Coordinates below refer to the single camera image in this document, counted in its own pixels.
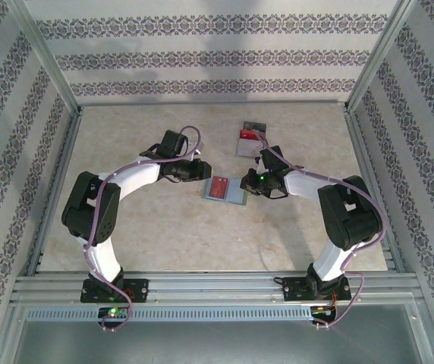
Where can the red credit card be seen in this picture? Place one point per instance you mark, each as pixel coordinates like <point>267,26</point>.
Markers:
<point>217,188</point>

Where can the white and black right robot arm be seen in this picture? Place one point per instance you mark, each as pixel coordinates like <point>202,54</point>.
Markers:
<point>329,261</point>

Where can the red card stack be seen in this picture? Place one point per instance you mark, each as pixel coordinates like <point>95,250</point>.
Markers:
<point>247,134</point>

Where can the red and grey packet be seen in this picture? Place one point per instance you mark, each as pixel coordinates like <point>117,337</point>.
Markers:
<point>237,151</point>

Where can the grey metal sheet panel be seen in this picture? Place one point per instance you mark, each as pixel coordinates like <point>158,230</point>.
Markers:
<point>217,341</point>

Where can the dark grey card stack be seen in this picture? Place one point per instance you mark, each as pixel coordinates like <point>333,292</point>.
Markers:
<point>253,125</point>

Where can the grey-green card holder wallet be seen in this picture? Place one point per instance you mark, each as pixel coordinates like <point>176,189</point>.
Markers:
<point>236,195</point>

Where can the aluminium frame post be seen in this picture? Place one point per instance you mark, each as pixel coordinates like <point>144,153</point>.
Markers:
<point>46,57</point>
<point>382,57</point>

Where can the white VIP card stack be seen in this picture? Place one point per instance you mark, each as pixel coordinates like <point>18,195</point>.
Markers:
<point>247,148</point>

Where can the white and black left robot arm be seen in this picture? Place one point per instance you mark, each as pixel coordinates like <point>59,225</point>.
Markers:
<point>105,258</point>

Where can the small lit controller board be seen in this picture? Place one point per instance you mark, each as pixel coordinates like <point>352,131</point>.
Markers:
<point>321,310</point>
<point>112,312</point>

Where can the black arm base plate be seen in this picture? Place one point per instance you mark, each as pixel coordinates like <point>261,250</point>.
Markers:
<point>141,291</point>
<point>294,290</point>

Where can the aluminium frame rail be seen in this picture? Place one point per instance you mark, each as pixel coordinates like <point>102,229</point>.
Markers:
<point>55,189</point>
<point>209,102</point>
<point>217,282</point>
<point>374,151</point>

